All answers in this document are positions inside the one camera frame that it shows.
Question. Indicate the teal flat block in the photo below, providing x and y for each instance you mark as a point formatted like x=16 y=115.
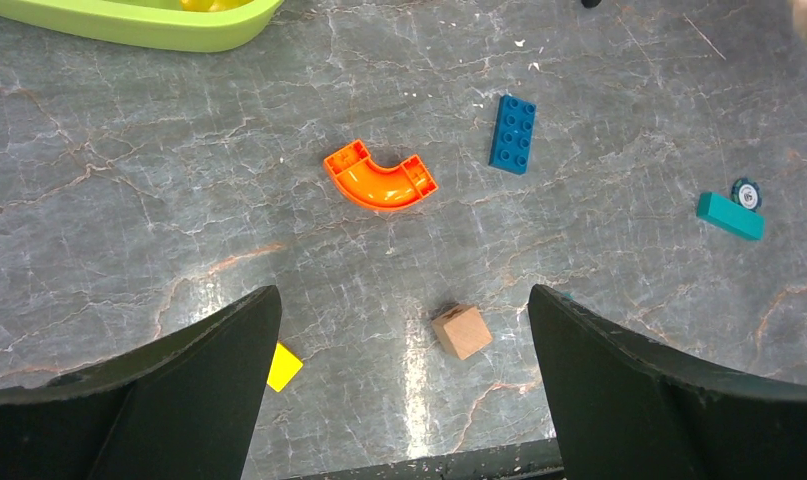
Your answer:
x=730 y=217

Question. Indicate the orange curved toy piece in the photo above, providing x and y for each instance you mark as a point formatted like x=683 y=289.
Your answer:
x=367 y=184

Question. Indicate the wooden cube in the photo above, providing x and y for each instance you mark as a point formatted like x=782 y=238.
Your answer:
x=462 y=331

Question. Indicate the yellow small block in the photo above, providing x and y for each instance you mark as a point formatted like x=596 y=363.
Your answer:
x=284 y=367

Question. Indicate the green plastic tub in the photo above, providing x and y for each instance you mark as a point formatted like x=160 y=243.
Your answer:
x=150 y=24

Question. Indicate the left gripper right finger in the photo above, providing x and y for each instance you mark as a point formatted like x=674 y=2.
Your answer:
x=625 y=406

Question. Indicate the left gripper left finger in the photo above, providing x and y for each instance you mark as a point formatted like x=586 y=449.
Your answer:
x=180 y=407

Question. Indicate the blue poker chip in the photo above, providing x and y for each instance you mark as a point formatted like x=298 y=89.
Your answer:
x=747 y=194

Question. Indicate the blue toy brick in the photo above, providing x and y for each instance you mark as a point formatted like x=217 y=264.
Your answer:
x=512 y=136

